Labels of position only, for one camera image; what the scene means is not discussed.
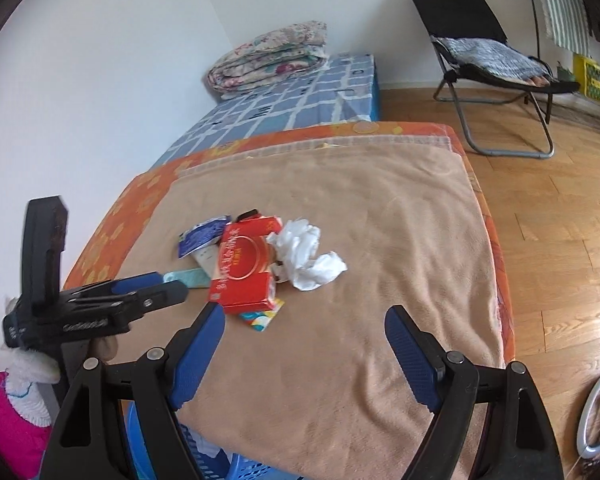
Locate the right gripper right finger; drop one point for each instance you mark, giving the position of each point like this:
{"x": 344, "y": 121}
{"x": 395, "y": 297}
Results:
{"x": 517, "y": 440}

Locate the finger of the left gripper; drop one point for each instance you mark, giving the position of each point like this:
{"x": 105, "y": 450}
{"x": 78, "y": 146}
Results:
{"x": 151, "y": 295}
{"x": 132, "y": 282}

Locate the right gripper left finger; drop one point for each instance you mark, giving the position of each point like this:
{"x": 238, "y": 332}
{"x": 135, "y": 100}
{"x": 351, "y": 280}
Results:
{"x": 89, "y": 440}

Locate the pink sleeve left forearm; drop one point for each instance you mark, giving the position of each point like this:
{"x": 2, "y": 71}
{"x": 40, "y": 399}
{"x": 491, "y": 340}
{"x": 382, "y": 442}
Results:
{"x": 22, "y": 444}

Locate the left hand white glove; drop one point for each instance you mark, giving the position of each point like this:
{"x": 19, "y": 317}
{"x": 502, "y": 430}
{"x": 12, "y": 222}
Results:
{"x": 31, "y": 376}

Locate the teal cream tube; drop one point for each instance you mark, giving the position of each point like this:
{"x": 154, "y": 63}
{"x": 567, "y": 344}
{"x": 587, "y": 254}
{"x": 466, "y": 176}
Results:
{"x": 194, "y": 278}

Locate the orange floral bedsheet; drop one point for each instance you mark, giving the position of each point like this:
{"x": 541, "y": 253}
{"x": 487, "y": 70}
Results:
{"x": 104, "y": 253}

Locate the white flat packet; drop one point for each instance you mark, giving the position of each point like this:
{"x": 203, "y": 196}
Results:
{"x": 207, "y": 258}

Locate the blue foil wrapper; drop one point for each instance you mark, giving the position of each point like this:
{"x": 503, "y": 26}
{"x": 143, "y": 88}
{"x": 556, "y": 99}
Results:
{"x": 204, "y": 234}

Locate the red cardboard box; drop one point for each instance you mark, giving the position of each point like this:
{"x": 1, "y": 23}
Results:
{"x": 243, "y": 281}

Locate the colourful small wrapper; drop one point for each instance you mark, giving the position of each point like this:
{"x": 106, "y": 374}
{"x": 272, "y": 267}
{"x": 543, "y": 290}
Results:
{"x": 259, "y": 320}

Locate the blue plastic laundry basket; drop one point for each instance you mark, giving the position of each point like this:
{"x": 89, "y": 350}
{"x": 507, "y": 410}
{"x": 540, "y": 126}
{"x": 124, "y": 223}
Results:
{"x": 213, "y": 462}

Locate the crumpled clear white plastic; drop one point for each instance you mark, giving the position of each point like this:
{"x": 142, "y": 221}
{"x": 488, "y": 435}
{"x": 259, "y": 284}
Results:
{"x": 296, "y": 258}

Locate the beige fleece blanket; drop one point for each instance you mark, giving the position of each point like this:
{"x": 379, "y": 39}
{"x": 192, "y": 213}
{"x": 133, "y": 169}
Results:
{"x": 319, "y": 392}

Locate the folded floral quilt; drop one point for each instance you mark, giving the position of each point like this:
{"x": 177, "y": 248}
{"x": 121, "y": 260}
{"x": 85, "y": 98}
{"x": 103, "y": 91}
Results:
{"x": 269, "y": 58}

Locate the blue plaid mattress sheet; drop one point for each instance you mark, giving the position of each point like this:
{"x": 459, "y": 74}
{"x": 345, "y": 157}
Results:
{"x": 346, "y": 89}

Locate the black folding chair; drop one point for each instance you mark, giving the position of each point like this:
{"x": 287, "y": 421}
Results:
{"x": 475, "y": 19}

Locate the yellow green box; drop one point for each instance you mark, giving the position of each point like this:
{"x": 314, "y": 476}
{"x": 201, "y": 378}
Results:
{"x": 587, "y": 74}

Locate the patterned chair cushion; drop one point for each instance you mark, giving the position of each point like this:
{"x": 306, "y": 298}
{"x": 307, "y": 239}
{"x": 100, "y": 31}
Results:
{"x": 496, "y": 59}

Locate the green striped towel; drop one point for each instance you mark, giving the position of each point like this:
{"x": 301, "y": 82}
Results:
{"x": 566, "y": 24}

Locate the black metal clothes rack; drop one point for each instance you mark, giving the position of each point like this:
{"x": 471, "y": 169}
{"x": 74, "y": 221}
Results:
{"x": 539, "y": 28}

